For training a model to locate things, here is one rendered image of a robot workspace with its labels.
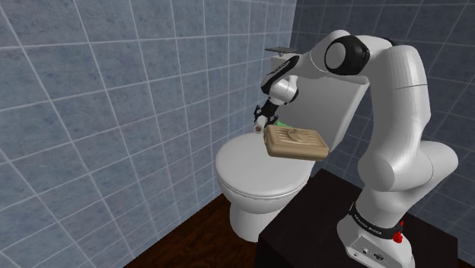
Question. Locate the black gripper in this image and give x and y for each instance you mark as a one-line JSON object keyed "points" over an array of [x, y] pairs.
{"points": [[268, 110]]}

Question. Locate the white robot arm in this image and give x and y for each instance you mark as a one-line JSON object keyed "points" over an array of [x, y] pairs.
{"points": [[400, 122]]}

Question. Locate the white paper roll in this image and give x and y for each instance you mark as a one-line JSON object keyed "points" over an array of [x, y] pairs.
{"points": [[259, 124]]}

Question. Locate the green small object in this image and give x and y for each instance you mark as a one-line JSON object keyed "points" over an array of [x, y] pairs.
{"points": [[281, 123]]}

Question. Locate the tan ridged soap dish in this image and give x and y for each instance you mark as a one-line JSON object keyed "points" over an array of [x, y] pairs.
{"points": [[297, 145]]}

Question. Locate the white toilet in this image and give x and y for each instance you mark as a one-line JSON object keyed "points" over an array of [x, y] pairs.
{"points": [[256, 174]]}

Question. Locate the dark robot stand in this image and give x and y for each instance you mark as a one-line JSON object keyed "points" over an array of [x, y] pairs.
{"points": [[308, 237]]}

